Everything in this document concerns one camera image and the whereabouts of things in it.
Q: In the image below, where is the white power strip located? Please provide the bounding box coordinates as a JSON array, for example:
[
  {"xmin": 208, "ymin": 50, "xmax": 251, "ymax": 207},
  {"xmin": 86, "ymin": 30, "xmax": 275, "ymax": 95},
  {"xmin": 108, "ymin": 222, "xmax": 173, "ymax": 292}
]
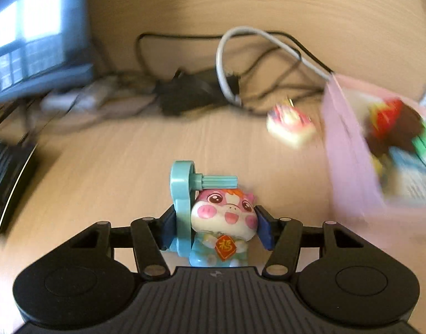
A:
[{"xmin": 41, "ymin": 75, "xmax": 120, "ymax": 114}]

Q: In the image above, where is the crochet doll green sweater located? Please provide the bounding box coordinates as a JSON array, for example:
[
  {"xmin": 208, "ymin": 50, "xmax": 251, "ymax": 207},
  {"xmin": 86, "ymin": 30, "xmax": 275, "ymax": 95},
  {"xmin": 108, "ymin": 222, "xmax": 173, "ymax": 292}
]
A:
[{"xmin": 366, "ymin": 97, "xmax": 426, "ymax": 175}]

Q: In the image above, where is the pink cardboard box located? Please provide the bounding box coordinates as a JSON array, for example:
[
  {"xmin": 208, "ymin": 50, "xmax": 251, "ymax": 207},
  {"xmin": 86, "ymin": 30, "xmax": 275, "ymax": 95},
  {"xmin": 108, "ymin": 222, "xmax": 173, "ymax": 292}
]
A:
[{"xmin": 321, "ymin": 75, "xmax": 426, "ymax": 237}]

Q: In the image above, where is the black keyboard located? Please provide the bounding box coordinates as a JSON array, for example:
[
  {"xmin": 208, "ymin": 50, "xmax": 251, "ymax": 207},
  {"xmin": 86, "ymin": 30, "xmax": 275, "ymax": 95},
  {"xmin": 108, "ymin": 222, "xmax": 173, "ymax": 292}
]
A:
[{"xmin": 0, "ymin": 136, "xmax": 38, "ymax": 244}]

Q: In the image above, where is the black power adapter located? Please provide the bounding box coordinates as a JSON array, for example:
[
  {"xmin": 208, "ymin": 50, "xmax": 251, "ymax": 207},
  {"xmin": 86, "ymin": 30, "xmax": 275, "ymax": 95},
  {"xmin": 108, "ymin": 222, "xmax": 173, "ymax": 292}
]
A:
[{"xmin": 155, "ymin": 70, "xmax": 241, "ymax": 117}]

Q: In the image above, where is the computer monitor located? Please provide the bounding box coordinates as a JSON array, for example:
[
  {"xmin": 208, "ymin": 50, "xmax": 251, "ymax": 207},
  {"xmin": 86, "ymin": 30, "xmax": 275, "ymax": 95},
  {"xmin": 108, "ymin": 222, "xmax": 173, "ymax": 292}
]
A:
[{"xmin": 0, "ymin": 0, "xmax": 95, "ymax": 107}]

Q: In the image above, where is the blue white plastic packet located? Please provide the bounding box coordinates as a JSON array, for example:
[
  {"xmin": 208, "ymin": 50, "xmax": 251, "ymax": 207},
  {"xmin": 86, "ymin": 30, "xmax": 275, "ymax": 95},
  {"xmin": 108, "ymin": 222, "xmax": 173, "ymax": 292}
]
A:
[{"xmin": 387, "ymin": 146, "xmax": 426, "ymax": 202}]

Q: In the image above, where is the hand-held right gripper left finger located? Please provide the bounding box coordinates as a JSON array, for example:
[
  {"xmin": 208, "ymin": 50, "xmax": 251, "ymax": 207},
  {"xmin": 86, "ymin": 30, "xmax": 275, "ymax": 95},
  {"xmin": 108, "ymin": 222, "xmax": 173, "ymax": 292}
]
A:
[{"xmin": 69, "ymin": 203, "xmax": 175, "ymax": 281}]

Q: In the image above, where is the grey cable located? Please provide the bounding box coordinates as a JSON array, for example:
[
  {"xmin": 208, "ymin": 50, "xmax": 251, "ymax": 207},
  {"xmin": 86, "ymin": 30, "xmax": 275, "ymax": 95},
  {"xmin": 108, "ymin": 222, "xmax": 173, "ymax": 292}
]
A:
[{"xmin": 216, "ymin": 26, "xmax": 335, "ymax": 107}]

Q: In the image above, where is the small pink white toy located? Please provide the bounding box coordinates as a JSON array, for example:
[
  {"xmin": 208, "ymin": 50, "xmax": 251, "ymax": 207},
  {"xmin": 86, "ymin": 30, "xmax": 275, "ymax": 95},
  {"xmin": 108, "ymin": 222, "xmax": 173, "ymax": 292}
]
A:
[{"xmin": 266, "ymin": 102, "xmax": 318, "ymax": 150}]

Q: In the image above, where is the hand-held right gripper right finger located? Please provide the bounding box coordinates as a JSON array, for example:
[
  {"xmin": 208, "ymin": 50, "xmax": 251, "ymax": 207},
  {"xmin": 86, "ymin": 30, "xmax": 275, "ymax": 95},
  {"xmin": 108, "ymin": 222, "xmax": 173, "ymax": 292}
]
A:
[{"xmin": 254, "ymin": 205, "xmax": 360, "ymax": 279}]

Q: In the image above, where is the pink pig figurine toy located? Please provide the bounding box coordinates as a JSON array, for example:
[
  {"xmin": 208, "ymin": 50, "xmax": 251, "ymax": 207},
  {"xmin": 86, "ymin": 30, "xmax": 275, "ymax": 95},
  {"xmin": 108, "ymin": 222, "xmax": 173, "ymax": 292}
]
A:
[{"xmin": 169, "ymin": 160, "xmax": 258, "ymax": 268}]

